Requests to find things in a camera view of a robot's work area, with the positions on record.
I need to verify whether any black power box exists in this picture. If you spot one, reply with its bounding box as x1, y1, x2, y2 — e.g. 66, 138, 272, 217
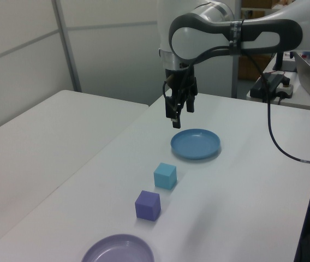
249, 73, 284, 104

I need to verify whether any brown cardboard box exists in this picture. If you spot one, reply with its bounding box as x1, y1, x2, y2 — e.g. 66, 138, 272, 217
237, 53, 272, 81

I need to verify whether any purple plate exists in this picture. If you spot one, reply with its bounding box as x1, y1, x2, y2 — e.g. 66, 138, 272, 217
81, 234, 155, 262

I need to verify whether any grey partition frame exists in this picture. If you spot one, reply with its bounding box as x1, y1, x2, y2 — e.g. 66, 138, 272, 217
0, 0, 158, 93

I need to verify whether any light blue cube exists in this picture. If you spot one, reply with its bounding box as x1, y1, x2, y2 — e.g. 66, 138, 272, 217
153, 162, 177, 190

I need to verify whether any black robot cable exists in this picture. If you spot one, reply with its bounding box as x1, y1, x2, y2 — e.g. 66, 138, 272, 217
162, 46, 310, 166

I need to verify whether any blue plate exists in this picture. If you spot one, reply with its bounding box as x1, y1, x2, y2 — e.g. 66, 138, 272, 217
170, 128, 222, 161

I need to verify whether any purple cube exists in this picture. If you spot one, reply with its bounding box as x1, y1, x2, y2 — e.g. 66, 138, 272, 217
134, 190, 162, 221

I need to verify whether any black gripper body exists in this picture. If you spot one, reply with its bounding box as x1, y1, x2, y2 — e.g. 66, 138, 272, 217
165, 68, 198, 98

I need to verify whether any emergency stop button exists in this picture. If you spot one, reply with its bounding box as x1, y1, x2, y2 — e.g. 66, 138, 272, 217
276, 78, 295, 99

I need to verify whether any black cable strap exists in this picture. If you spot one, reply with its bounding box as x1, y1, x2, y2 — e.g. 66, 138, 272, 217
229, 19, 245, 56

